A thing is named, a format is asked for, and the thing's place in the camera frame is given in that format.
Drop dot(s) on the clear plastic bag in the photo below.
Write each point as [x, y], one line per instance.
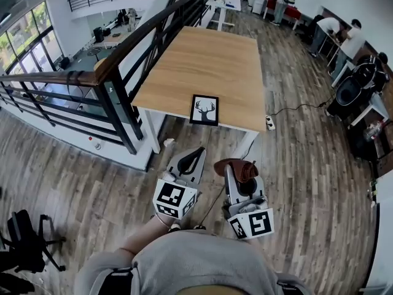
[374, 131]

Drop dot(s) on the black office chair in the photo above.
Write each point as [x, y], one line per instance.
[26, 241]

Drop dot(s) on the brown cloth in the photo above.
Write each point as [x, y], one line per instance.
[241, 169]

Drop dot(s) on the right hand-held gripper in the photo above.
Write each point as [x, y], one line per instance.
[256, 223]

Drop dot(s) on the black deer picture frame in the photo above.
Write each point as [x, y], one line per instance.
[204, 110]

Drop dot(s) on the red table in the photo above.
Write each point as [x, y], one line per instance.
[288, 11]

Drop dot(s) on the white power strip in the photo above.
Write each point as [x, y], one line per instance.
[270, 122]

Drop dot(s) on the crumpled white paper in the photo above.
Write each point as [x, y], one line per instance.
[169, 142]

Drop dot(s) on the person's left forearm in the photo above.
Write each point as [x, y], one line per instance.
[144, 235]

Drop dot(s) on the wooden table with white legs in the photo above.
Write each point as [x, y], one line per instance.
[205, 69]

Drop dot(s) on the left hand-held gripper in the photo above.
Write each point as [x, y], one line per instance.
[172, 197]

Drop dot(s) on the black railing with wooden handrail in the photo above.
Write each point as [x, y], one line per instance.
[122, 60]

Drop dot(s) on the white standing desk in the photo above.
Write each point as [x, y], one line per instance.
[225, 5]

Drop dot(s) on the person's grey sweatshirt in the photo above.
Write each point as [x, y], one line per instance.
[196, 263]

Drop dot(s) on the person's shoe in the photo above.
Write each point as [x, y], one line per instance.
[199, 227]
[175, 227]

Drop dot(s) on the small white side table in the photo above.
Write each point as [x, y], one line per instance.
[376, 106]

